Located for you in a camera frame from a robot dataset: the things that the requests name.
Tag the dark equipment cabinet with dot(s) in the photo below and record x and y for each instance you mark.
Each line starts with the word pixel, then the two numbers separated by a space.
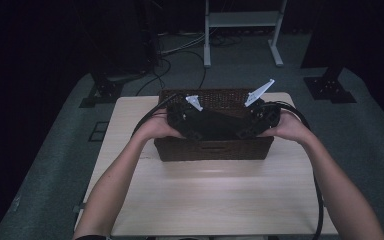
pixel 123 36

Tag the dark floor outlet plate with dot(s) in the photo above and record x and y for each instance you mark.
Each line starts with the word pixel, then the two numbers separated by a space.
pixel 98 131

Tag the person's left hand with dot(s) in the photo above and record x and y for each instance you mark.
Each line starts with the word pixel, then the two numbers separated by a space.
pixel 156 128

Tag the brown wicker basket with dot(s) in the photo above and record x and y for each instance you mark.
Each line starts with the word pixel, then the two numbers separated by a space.
pixel 213 150

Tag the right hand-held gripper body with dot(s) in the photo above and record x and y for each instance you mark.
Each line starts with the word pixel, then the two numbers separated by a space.
pixel 266 116

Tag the black cloth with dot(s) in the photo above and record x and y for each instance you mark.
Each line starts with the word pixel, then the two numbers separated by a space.
pixel 220 125

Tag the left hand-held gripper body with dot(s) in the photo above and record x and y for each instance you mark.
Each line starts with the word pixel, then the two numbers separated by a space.
pixel 180 116

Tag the white metal stand frame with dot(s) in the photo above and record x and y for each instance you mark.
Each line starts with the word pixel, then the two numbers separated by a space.
pixel 243 19

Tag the person's right hand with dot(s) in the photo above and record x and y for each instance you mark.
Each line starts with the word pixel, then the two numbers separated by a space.
pixel 291 128

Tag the black stand base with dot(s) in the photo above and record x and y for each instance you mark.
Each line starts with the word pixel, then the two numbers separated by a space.
pixel 103 91
pixel 328 88

